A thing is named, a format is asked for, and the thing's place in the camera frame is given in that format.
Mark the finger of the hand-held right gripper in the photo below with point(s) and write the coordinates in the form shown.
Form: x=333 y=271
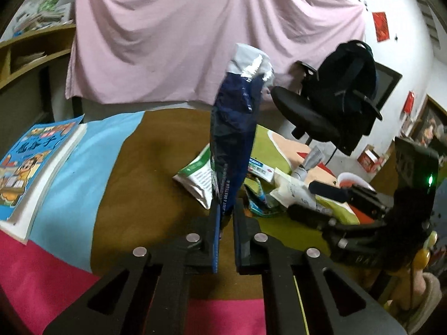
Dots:
x=328 y=190
x=307 y=214

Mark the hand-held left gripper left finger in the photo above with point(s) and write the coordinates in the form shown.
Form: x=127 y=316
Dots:
x=213 y=251

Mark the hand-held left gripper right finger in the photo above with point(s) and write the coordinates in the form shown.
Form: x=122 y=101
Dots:
x=238 y=240

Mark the red basin with white rim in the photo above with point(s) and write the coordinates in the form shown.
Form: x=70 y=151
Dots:
x=352 y=180

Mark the white sachet with blue stripe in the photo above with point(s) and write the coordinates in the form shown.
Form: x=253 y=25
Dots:
x=260 y=170

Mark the green white packet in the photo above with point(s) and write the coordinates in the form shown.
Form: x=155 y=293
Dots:
x=195 y=178

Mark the dark blue snack packet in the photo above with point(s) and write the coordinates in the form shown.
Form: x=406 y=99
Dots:
x=230 y=139

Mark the person's right forearm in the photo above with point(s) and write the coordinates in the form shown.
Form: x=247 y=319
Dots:
x=426 y=296

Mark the white crumpled wrapper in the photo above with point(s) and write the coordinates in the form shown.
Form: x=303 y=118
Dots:
x=293 y=192

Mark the grey crumpled sachet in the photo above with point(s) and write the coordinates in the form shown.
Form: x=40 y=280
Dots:
x=309 y=162

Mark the teal crumpled wrapper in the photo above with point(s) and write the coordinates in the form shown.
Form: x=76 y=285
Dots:
x=260 y=200

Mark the red cardboard box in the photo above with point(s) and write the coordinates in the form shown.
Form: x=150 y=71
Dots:
x=370 y=158

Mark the red hanging decoration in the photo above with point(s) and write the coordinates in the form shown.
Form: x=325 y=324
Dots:
x=409 y=103

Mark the black office chair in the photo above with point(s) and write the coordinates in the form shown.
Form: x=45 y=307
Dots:
x=307 y=118

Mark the dark blue backpack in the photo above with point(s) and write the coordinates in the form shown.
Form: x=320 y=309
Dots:
x=342 y=87

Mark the red paper poster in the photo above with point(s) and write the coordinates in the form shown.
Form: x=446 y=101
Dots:
x=380 y=26

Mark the slatted window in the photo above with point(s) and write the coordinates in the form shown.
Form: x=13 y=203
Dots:
x=430 y=17

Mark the blue children's picture book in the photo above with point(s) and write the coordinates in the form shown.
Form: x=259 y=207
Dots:
x=31 y=167

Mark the pink bed sheet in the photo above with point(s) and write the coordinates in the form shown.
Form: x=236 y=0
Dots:
x=174 y=42

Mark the stack of loose papers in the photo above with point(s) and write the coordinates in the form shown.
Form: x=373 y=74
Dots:
x=29 y=58

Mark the wooden shelf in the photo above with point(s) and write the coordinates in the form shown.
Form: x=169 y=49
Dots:
x=38 y=38

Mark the pile of books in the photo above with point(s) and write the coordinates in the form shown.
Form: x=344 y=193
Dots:
x=42 y=19

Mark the wooden frame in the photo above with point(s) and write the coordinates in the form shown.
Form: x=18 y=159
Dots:
x=431 y=118

